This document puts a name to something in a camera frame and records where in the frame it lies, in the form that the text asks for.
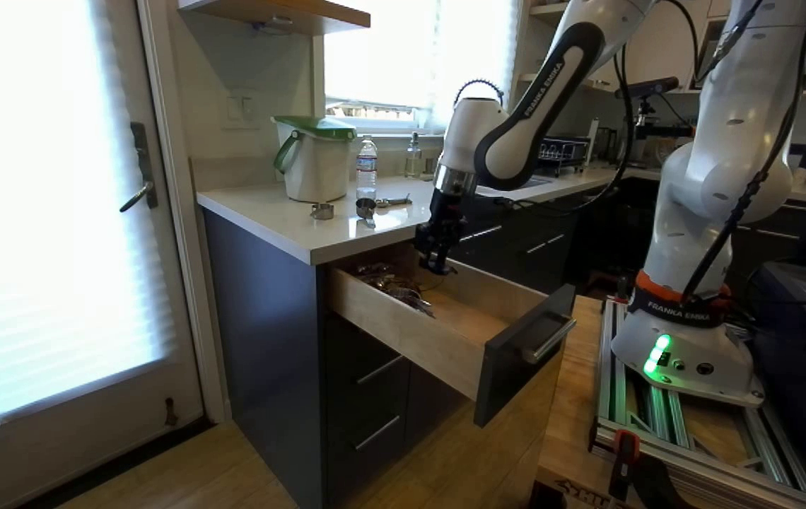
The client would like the red black clamp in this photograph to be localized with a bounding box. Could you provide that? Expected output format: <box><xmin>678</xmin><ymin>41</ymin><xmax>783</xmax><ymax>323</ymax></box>
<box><xmin>605</xmin><ymin>430</ymin><xmax>646</xmax><ymax>502</ymax></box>

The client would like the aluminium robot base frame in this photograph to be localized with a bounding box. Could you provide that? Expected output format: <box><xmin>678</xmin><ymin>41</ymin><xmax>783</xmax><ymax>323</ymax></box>
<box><xmin>589</xmin><ymin>295</ymin><xmax>806</xmax><ymax>509</ymax></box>

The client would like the dark kitchen island cabinet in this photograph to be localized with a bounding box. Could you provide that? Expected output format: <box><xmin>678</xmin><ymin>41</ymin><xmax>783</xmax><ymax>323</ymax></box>
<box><xmin>200</xmin><ymin>208</ymin><xmax>483</xmax><ymax>509</ymax></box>

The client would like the dark lever door handle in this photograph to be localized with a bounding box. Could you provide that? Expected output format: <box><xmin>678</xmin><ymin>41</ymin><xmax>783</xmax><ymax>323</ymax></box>
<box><xmin>117</xmin><ymin>121</ymin><xmax>161</xmax><ymax>217</ymax></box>

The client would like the wide steel measuring cup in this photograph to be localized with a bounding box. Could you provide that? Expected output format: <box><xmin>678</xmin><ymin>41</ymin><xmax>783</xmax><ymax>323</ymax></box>
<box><xmin>353</xmin><ymin>258</ymin><xmax>407</xmax><ymax>295</ymax></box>

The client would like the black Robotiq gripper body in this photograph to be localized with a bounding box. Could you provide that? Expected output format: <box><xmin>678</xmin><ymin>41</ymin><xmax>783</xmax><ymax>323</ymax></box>
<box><xmin>418</xmin><ymin>189</ymin><xmax>472</xmax><ymax>252</ymax></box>

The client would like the wooden wall shelf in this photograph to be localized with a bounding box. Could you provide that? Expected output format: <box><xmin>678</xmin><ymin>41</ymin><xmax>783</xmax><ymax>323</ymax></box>
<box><xmin>176</xmin><ymin>0</ymin><xmax>374</xmax><ymax>40</ymax></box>

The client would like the dark counter base cabinet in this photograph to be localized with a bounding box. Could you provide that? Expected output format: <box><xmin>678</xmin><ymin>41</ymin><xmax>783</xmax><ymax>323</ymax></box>
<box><xmin>455</xmin><ymin>173</ymin><xmax>678</xmax><ymax>304</ymax></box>

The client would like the white wall outlet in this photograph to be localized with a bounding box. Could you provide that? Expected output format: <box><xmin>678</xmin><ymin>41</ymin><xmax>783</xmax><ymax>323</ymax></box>
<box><xmin>230</xmin><ymin>91</ymin><xmax>262</xmax><ymax>123</ymax></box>

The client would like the white door with blinds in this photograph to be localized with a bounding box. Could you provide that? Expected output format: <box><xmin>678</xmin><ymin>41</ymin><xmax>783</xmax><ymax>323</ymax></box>
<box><xmin>0</xmin><ymin>0</ymin><xmax>231</xmax><ymax>509</ymax></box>

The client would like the black arched faucet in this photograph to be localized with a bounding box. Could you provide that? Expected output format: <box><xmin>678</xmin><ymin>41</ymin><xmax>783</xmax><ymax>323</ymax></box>
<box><xmin>450</xmin><ymin>75</ymin><xmax>508</xmax><ymax>106</ymax></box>

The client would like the bright kitchen window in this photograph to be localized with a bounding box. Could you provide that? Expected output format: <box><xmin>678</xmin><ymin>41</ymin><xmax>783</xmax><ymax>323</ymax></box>
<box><xmin>323</xmin><ymin>0</ymin><xmax>525</xmax><ymax>135</ymax></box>

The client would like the white electric kettle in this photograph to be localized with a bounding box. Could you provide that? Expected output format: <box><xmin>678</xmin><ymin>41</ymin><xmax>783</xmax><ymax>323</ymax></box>
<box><xmin>271</xmin><ymin>114</ymin><xmax>358</xmax><ymax>207</ymax></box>

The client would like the black countertop appliance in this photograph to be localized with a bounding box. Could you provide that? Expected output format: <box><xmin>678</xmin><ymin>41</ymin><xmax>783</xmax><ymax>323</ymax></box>
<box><xmin>538</xmin><ymin>135</ymin><xmax>596</xmax><ymax>174</ymax></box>

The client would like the clear plastic water bottle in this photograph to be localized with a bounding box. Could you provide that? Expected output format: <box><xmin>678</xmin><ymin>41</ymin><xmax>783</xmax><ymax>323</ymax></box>
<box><xmin>353</xmin><ymin>135</ymin><xmax>383</xmax><ymax>203</ymax></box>

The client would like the black camera on stand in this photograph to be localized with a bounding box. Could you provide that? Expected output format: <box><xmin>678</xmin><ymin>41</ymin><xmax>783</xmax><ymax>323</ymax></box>
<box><xmin>610</xmin><ymin>75</ymin><xmax>684</xmax><ymax>167</ymax></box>

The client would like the wooden drawer dark front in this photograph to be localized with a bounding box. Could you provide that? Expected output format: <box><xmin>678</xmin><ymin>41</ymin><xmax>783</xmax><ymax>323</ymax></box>
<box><xmin>327</xmin><ymin>239</ymin><xmax>579</xmax><ymax>430</ymax></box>

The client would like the clear glass bottle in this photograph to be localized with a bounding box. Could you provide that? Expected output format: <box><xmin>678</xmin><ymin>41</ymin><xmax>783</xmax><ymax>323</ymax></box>
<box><xmin>402</xmin><ymin>129</ymin><xmax>429</xmax><ymax>184</ymax></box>

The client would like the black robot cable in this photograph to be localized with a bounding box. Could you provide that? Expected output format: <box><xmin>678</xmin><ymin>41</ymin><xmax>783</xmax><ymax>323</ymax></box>
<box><xmin>609</xmin><ymin>0</ymin><xmax>806</xmax><ymax>304</ymax></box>

